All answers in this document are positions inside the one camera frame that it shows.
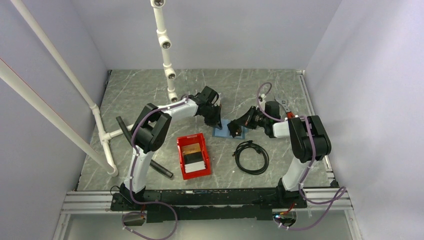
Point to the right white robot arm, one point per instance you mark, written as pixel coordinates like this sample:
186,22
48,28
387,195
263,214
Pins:
308,139

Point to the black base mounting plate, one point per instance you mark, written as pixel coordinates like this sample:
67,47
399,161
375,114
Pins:
210,204

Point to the red handled adjustable wrench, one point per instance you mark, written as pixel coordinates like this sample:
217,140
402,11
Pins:
285,107

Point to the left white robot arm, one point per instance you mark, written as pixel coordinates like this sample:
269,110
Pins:
150,131

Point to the blue card holder wallet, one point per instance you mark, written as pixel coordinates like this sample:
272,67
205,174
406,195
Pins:
225,133

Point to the aluminium rail frame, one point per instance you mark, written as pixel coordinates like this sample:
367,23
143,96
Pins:
326,199

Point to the gold card in bin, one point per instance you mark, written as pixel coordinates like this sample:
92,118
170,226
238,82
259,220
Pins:
191,149

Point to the white card stack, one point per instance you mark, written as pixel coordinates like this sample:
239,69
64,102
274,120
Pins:
195,167

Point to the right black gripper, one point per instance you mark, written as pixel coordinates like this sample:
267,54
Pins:
246,120

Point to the red plastic bin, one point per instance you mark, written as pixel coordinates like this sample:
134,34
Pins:
195,157

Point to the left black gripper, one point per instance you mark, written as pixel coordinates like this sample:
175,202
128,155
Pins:
215,122

